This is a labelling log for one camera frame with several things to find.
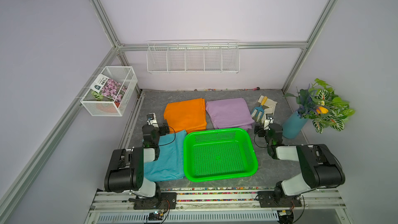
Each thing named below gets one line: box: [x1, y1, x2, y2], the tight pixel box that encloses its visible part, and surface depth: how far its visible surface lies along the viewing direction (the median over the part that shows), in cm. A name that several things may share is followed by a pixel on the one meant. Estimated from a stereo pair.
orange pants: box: [163, 98, 207, 135], surface depth 106 cm
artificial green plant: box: [282, 78, 356, 134], surface depth 69 cm
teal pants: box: [144, 129, 188, 182], surface depth 82 cm
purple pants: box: [205, 97, 255, 131], surface depth 106 cm
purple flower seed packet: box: [90, 73, 128, 103], surface depth 75 cm
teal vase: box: [282, 110, 309, 139], surface depth 89 cm
